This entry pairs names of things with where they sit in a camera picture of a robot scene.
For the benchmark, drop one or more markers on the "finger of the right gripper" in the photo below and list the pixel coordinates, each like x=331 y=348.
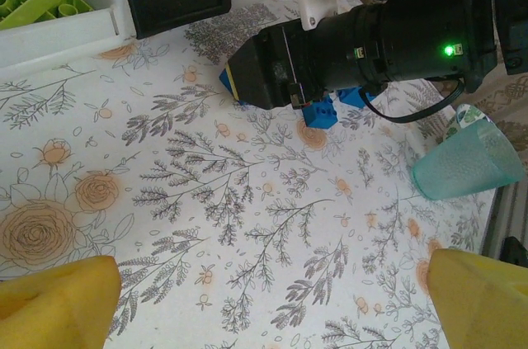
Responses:
x=251 y=72

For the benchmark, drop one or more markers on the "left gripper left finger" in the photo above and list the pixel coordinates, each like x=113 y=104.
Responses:
x=49 y=307

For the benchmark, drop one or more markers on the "leaf patterned cup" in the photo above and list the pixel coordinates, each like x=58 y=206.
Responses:
x=468 y=116

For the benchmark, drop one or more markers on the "teal plastic cup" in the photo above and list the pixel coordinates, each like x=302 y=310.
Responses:
x=462 y=167

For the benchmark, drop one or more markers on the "blue lego brick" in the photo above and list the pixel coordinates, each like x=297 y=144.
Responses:
x=321 y=118
x=224 y=81
x=354 y=97

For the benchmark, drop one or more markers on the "white plastic container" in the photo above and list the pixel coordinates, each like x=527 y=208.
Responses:
x=62 y=41

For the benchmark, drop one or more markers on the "aluminium table side rail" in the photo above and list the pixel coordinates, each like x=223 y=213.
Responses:
x=493 y=221

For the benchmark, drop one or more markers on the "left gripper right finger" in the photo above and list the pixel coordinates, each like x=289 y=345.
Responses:
x=486 y=307

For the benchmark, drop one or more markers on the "floral tablecloth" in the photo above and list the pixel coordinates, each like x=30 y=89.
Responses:
x=247 y=200

